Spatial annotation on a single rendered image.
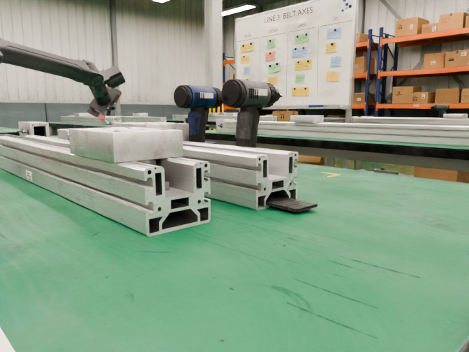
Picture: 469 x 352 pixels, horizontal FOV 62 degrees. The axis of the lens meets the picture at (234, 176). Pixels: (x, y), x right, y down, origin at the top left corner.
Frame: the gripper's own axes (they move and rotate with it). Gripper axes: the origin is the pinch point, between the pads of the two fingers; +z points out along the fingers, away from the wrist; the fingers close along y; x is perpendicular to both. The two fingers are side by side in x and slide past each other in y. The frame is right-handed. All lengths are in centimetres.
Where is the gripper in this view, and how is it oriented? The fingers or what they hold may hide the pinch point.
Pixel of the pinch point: (108, 110)
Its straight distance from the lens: 169.8
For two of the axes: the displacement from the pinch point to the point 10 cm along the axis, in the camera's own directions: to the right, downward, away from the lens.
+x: 8.9, 4.5, -0.9
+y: -4.6, 8.3, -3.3
